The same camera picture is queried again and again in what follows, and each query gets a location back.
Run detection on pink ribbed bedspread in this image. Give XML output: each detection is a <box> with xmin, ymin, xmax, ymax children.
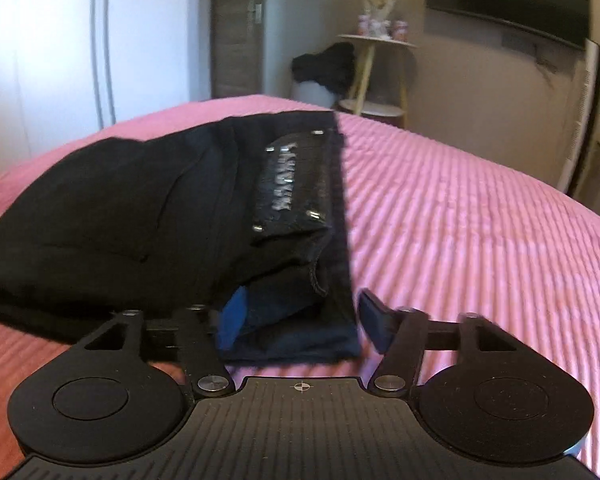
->
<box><xmin>0</xmin><ymin>94</ymin><xmax>600</xmax><ymax>480</ymax></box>

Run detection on wooden door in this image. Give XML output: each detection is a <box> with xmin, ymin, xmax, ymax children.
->
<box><xmin>211</xmin><ymin>0</ymin><xmax>269</xmax><ymax>100</ymax></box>

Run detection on black pants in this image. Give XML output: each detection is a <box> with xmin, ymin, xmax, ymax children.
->
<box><xmin>0</xmin><ymin>110</ymin><xmax>362</xmax><ymax>364</ymax></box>

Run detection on white laundry basket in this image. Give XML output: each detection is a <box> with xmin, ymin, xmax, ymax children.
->
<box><xmin>292</xmin><ymin>80</ymin><xmax>339</xmax><ymax>109</ymax></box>

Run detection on white wardrobe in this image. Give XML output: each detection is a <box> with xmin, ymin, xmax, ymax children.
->
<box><xmin>0</xmin><ymin>0</ymin><xmax>217</xmax><ymax>173</ymax></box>

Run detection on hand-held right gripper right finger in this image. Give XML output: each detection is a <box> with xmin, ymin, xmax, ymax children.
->
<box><xmin>357</xmin><ymin>287</ymin><xmax>522</xmax><ymax>398</ymax></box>

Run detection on black cloth pile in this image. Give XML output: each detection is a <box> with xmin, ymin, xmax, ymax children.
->
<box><xmin>291</xmin><ymin>42</ymin><xmax>357</xmax><ymax>97</ymax></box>

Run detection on round cream side table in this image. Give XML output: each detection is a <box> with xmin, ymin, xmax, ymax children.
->
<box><xmin>335</xmin><ymin>34</ymin><xmax>419</xmax><ymax>129</ymax></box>

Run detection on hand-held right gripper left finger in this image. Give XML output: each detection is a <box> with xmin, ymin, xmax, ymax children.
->
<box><xmin>82</xmin><ymin>287</ymin><xmax>252</xmax><ymax>400</ymax></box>

